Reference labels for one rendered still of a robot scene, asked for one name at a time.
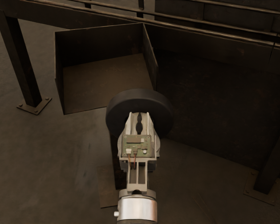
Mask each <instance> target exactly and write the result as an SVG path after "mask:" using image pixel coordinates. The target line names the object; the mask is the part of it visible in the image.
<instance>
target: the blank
mask: <svg viewBox="0 0 280 224"><path fill-rule="evenodd" d="M130 112H132V113H136V112H143V113H147V112H148V113H149V115H150V116H151V117H152V118H151V120H152V122H153V125H154V129H155V131H156V133H157V135H158V136H159V139H162V138H163V137H165V136H166V135H167V134H168V133H169V132H170V131H171V129H172V128H173V125H174V110H173V107H172V105H171V103H170V101H169V100H168V99H167V98H166V97H165V96H164V95H162V94H161V93H159V92H156V91H154V90H150V89H146V88H133V89H128V90H125V91H122V92H120V93H118V94H117V95H115V96H114V97H113V98H112V99H111V100H110V102H109V103H108V105H107V108H106V126H107V128H108V130H109V131H110V132H111V133H112V134H113V135H114V136H115V137H117V138H119V136H120V135H121V133H122V132H123V130H124V128H125V124H126V122H127V120H128V115H130ZM142 130H143V128H142V126H141V123H140V122H138V125H137V127H136V131H137V133H138V135H141V132H142Z"/></svg>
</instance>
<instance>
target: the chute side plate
mask: <svg viewBox="0 0 280 224"><path fill-rule="evenodd" d="M0 10H3V11H4V13H5V16H9V17H13V18H17V19H22V20H27V21H31V22H36V23H40V24H46V25H51V26H55V27H60V28H65V29H69V30H71V29H80V28H92V27H101V26H111V25H119V24H132V23H140V22H138V21H133V20H126V19H122V18H117V17H111V16H105V15H100V14H95V13H90V12H84V11H79V10H74V9H69V8H63V7H58V6H52V5H48V4H41V3H36V2H31V1H26V0H0ZM144 25H145V27H146V31H147V34H148V37H149V39H150V43H151V46H152V47H154V48H159V49H164V50H168V51H173V52H178V53H182V54H187V55H191V56H197V57H202V58H206V59H210V60H216V61H220V62H224V63H229V64H235V65H239V66H244V67H248V68H253V69H258V70H262V71H267V72H271V73H274V74H278V75H280V48H275V47H274V48H273V51H272V47H271V46H266V45H260V44H255V43H249V42H245V41H240V40H233V39H228V38H223V37H218V36H212V35H207V34H202V33H197V32H190V31H185V30H181V29H175V28H169V27H164V26H159V25H154V24H148V23H144ZM271 52H272V54H271Z"/></svg>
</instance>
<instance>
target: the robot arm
mask: <svg viewBox="0 0 280 224"><path fill-rule="evenodd" d="M139 115H140V117H141V119H142V121H141V126H142V128H143V130H142V132H141V135H138V133H137V131H136V127H137V125H138V121H137V120H138V117H139ZM159 151H160V139H159V136H158V135H157V133H156V131H155V129H154V125H153V122H152V120H151V118H150V116H149V113H148V112H147V113H143V112H136V113H132V112H130V115H129V118H128V120H127V122H126V124H125V128H124V130H123V132H122V133H121V135H120V136H119V139H118V158H119V161H120V166H121V170H124V172H127V177H126V189H123V190H121V191H120V192H119V201H118V212H114V216H115V217H118V218H117V224H157V202H156V201H155V200H156V192H155V191H153V190H150V181H149V177H148V173H149V172H151V173H153V170H155V169H156V167H157V164H156V158H160V155H159Z"/></svg>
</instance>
